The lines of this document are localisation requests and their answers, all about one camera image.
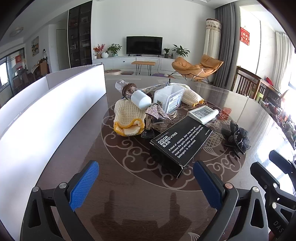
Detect large leafy potted plant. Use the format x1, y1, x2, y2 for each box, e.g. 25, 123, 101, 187
172, 44, 190, 58

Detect clear bottle with white cap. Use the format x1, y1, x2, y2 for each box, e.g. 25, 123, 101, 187
115, 79, 152, 110

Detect dark glass display cabinet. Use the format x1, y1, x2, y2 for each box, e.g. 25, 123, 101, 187
68, 3, 93, 69

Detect black television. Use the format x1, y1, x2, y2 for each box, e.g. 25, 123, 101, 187
126, 36, 163, 56

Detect grey curtain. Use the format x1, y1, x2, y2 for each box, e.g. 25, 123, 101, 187
214, 2, 241, 88

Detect black cardboard box white print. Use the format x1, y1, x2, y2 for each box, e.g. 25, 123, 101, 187
149, 116, 216, 179

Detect orange lounge chair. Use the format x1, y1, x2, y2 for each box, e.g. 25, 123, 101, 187
171, 57, 208, 81
199, 55, 224, 78

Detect wooden slatted chair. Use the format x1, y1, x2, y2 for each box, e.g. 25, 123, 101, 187
232, 66, 262, 98

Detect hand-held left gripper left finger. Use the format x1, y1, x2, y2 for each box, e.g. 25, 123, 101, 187
22, 160, 100, 241

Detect rhinestone bow hair clip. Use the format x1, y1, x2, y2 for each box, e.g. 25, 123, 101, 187
141, 103, 178, 139

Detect red flowers in vase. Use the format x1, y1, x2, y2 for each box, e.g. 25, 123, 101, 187
93, 44, 105, 59

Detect white patterned cloth cover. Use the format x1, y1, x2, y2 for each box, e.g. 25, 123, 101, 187
205, 19, 222, 63

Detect clear plastic box with label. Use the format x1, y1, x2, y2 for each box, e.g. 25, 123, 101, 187
153, 84, 185, 114

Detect white sheer curtain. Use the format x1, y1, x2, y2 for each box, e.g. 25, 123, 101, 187
275, 31, 292, 93

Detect wooden bench with metal legs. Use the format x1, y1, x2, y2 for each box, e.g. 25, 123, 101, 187
131, 61, 156, 76

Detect cream knit glove yellow cuff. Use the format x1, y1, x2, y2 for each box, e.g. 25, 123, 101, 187
113, 99, 144, 137
178, 84, 205, 107

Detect white plastic bottle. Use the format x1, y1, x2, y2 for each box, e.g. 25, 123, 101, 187
187, 105, 219, 124

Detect framed wall painting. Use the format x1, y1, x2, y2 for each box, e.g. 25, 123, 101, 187
31, 36, 40, 56

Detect white door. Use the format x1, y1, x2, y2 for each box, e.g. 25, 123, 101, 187
56, 29, 68, 71

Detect pile of colourful clutter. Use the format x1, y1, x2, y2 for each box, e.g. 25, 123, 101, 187
266, 102, 296, 144

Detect long item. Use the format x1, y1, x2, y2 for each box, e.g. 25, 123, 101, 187
139, 83, 168, 94

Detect bushy green potted plant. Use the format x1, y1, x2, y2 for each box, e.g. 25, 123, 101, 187
106, 43, 122, 57

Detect black flower hair claw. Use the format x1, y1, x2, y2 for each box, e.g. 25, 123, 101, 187
221, 120, 250, 159

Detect dark wooden chair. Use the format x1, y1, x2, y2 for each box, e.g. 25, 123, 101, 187
257, 79, 284, 105

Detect red wall hanging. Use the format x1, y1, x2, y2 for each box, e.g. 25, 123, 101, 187
240, 27, 251, 45

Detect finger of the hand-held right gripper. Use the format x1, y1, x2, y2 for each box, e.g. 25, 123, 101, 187
269, 150, 296, 176
250, 162, 289, 211

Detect white television cabinet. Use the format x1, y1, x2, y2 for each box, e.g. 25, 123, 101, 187
92, 56, 183, 71

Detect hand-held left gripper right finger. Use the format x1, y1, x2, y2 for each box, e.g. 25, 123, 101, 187
193, 161, 270, 241

